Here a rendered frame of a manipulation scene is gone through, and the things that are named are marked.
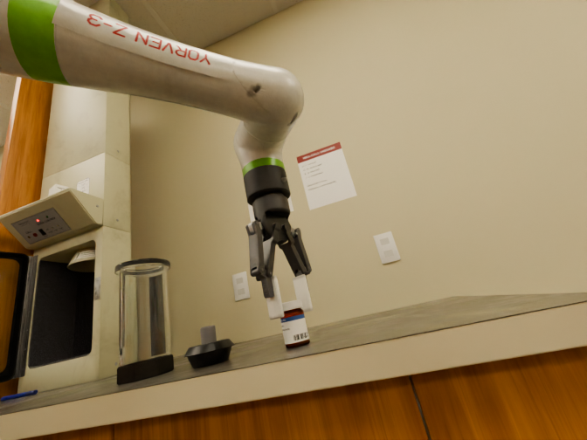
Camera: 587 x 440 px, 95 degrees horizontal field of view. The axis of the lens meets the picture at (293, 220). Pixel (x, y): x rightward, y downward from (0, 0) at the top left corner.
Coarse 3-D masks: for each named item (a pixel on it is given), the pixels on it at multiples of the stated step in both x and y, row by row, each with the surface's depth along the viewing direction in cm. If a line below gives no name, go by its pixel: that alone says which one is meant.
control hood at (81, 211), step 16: (64, 192) 84; (80, 192) 87; (32, 208) 88; (48, 208) 87; (64, 208) 87; (80, 208) 87; (96, 208) 91; (80, 224) 90; (96, 224) 90; (48, 240) 94
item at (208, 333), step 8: (200, 328) 51; (208, 328) 51; (208, 336) 50; (216, 336) 52; (208, 344) 48; (216, 344) 48; (224, 344) 49; (232, 344) 51; (192, 352) 47; (200, 352) 47; (208, 352) 47; (216, 352) 48; (224, 352) 49; (192, 360) 47; (200, 360) 47; (208, 360) 47; (216, 360) 48; (224, 360) 49
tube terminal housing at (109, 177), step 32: (96, 160) 101; (96, 192) 97; (128, 192) 107; (128, 224) 102; (64, 256) 99; (96, 256) 88; (128, 256) 98; (96, 320) 81; (96, 352) 78; (32, 384) 82; (64, 384) 79
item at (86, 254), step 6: (78, 252) 95; (84, 252) 94; (90, 252) 95; (72, 258) 96; (78, 258) 93; (84, 258) 93; (90, 258) 93; (72, 264) 93; (78, 264) 101; (84, 264) 103; (90, 264) 105; (72, 270) 98; (78, 270) 101; (84, 270) 103; (90, 270) 105
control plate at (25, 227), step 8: (32, 216) 89; (40, 216) 89; (48, 216) 89; (56, 216) 88; (16, 224) 91; (24, 224) 91; (32, 224) 91; (40, 224) 90; (48, 224) 90; (56, 224) 90; (64, 224) 90; (24, 232) 92; (32, 232) 92; (48, 232) 92; (56, 232) 92; (32, 240) 94; (40, 240) 93
